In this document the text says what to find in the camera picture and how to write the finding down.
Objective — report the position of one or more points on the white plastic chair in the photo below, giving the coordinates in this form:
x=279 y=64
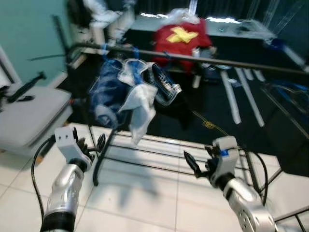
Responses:
x=104 y=17

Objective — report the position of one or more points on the black metal clothes rack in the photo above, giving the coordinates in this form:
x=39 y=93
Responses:
x=241 y=65

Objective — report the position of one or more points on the grey cushioned ottoman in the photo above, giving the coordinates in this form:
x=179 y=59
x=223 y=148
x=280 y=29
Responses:
x=34 y=116

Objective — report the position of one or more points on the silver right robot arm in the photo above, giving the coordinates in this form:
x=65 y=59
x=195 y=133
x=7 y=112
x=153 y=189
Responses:
x=246 y=203

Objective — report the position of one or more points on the blue plastic hanger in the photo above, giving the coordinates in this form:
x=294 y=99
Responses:
x=285 y=86
x=104 y=48
x=135 y=53

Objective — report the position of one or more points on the black hand pump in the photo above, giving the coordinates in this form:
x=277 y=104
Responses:
x=26 y=87

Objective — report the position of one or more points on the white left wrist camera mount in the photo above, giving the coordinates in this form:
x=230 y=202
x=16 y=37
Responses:
x=65 y=140

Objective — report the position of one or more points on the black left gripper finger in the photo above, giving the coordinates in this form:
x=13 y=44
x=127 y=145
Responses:
x=102 y=145
x=85 y=142

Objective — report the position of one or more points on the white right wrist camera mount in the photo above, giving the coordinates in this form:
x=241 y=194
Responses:
x=227 y=154

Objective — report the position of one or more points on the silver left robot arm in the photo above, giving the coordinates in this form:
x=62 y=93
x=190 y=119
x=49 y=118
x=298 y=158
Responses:
x=65 y=188

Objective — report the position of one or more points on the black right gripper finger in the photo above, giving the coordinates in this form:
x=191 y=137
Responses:
x=211 y=152
x=193 y=164

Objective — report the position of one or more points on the white tube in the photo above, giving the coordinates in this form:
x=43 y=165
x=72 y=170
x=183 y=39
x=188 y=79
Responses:
x=251 y=99
x=231 y=101

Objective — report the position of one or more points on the blue denim jacket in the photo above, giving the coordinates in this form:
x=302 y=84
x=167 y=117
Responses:
x=108 y=92

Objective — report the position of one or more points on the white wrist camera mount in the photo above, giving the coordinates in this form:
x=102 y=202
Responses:
x=65 y=140
x=227 y=154

